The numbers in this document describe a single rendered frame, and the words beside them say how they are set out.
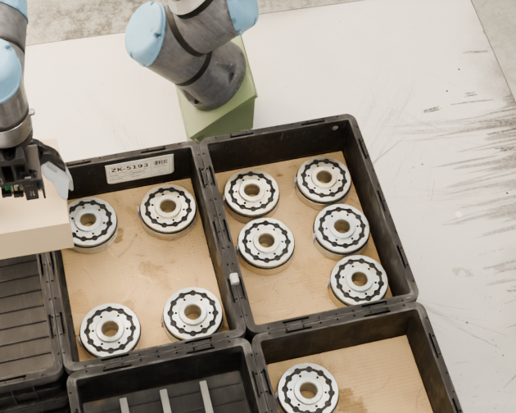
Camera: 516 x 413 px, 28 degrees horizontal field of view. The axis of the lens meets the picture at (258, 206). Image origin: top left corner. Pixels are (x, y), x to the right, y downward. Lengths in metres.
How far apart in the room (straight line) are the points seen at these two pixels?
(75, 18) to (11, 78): 2.00
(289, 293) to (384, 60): 0.70
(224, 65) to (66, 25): 1.34
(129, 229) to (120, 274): 0.09
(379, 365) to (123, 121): 0.78
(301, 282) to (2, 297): 0.53
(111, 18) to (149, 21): 1.37
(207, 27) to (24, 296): 0.58
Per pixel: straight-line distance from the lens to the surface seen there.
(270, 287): 1.84
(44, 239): 1.61
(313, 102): 2.23
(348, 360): 1.79
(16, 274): 1.88
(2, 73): 1.33
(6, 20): 1.41
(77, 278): 1.86
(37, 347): 1.81
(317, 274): 1.86
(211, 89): 2.04
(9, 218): 1.59
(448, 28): 2.42
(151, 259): 1.86
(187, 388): 1.76
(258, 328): 1.69
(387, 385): 1.79
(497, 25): 3.44
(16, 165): 1.49
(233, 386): 1.76
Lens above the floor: 2.46
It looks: 58 degrees down
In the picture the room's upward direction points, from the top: 5 degrees clockwise
